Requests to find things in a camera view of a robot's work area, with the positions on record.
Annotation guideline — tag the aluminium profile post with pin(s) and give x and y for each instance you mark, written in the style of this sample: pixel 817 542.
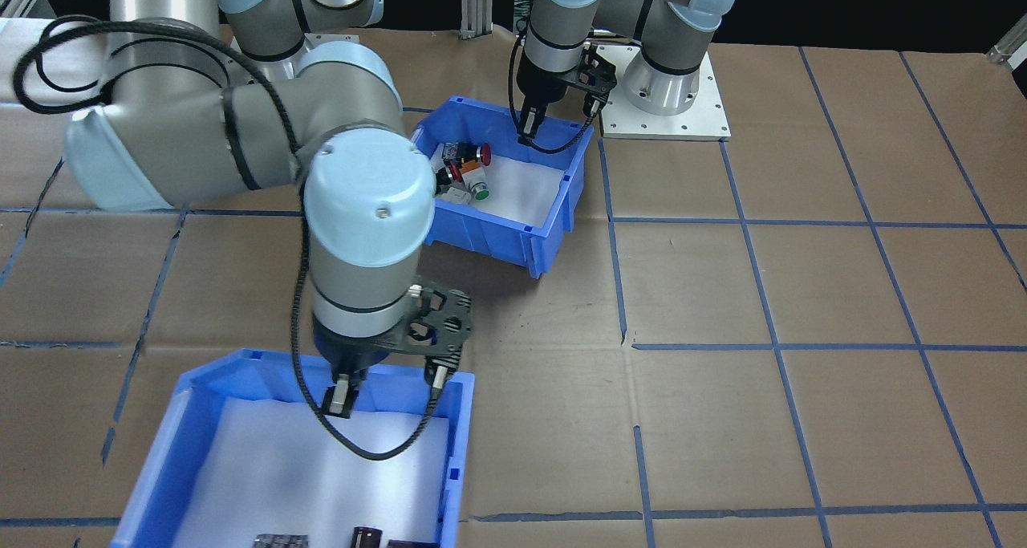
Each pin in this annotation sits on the aluminium profile post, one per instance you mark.
pixel 475 2

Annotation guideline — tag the black cylindrical capacitor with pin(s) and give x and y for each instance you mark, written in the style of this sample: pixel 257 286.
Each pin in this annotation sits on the black cylindrical capacitor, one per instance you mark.
pixel 411 545
pixel 365 538

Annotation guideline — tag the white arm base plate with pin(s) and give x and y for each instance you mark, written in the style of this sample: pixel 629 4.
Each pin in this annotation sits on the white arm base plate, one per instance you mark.
pixel 706 123
pixel 341 41

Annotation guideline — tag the red mushroom push button switch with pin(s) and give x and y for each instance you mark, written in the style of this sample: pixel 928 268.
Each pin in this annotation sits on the red mushroom push button switch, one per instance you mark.
pixel 469 154
pixel 444 177

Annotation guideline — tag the white grey switch block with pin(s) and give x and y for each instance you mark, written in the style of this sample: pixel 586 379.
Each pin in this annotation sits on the white grey switch block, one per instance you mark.
pixel 453 197

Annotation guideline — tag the black terminal block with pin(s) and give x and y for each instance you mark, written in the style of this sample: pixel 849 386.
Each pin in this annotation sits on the black terminal block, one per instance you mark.
pixel 281 542

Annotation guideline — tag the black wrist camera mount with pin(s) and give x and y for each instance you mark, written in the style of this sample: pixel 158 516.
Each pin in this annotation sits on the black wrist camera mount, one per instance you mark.
pixel 459 323
pixel 603 71

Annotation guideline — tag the silver rim button orange block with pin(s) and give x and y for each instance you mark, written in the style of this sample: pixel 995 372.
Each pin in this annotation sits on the silver rim button orange block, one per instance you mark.
pixel 478 188

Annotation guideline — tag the blue plastic storage bin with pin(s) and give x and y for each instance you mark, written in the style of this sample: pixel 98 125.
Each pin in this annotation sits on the blue plastic storage bin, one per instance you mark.
pixel 497 243
pixel 457 452

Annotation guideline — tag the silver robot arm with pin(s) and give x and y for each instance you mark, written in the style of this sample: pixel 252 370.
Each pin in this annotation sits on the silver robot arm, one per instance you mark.
pixel 160 131
pixel 666 26

